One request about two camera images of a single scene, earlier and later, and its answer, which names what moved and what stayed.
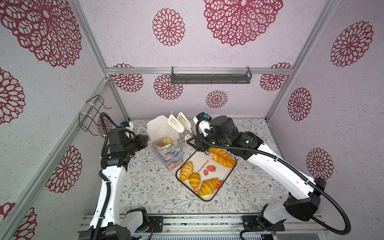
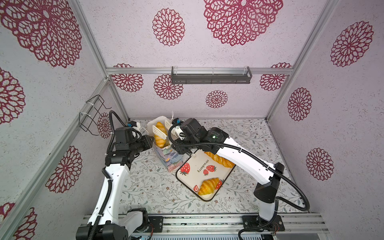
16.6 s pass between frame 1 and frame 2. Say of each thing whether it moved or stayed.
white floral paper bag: stayed
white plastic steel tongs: moved
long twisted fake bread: stayed
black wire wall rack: stayed
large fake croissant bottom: stayed
